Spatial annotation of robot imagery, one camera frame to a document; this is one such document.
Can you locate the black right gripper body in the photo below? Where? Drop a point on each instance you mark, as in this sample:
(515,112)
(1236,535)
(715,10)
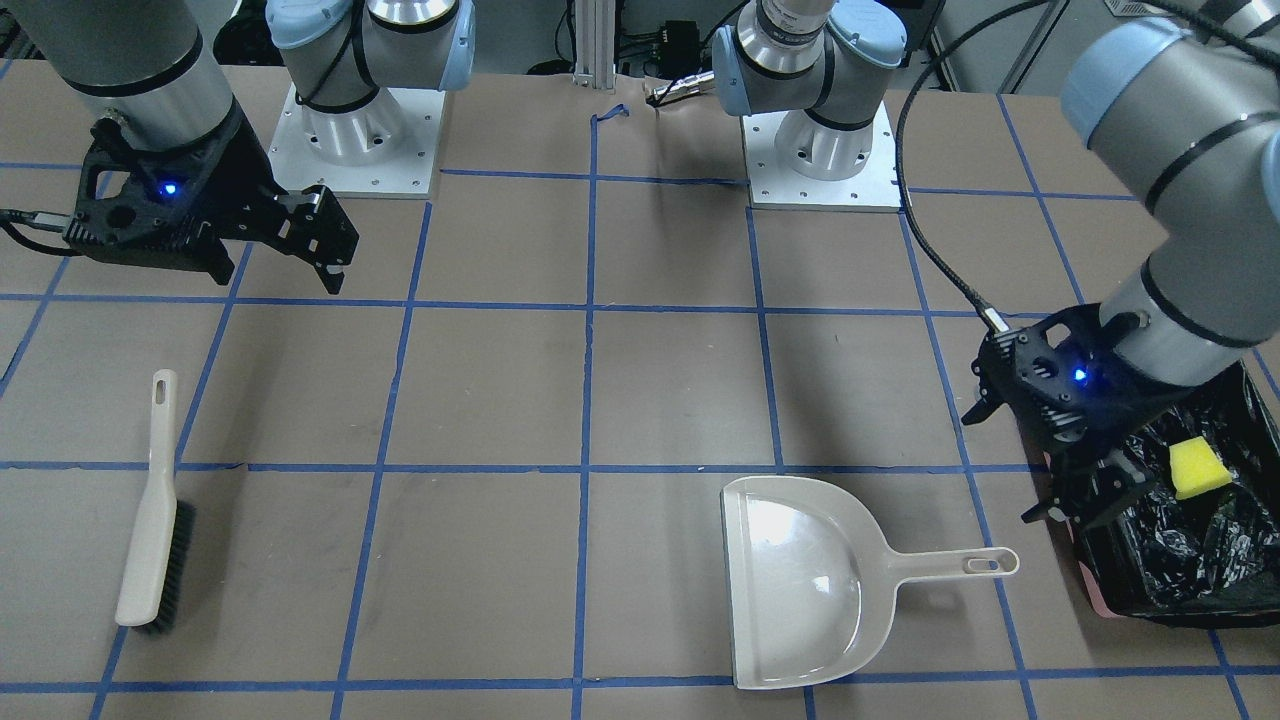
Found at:
(247,182)

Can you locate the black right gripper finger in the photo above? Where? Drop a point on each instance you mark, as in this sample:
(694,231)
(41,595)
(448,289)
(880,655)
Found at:
(200,253)
(315,228)

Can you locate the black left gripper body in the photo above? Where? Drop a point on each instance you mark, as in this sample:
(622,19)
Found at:
(1122,408)

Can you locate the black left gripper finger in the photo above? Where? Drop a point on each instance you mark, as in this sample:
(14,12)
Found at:
(1092,491)
(990,393)

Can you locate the yellow green sponge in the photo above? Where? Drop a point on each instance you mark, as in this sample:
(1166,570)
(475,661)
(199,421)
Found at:
(1196,469)

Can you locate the cream plastic dustpan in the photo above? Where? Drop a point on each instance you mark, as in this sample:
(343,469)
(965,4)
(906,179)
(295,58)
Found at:
(813,581)

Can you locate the cream hand brush black bristles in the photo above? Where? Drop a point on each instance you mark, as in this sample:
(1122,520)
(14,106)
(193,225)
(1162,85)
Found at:
(163,525)

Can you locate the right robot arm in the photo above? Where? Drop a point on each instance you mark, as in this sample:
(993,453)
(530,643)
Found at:
(149,66)

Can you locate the bin with black liner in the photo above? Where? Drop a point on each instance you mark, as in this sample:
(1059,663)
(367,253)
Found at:
(1206,562)

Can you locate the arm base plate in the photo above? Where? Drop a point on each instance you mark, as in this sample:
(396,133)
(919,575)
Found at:
(796,164)
(388,148)

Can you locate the aluminium frame post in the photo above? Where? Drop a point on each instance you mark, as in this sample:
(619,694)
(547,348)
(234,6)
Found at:
(595,24)

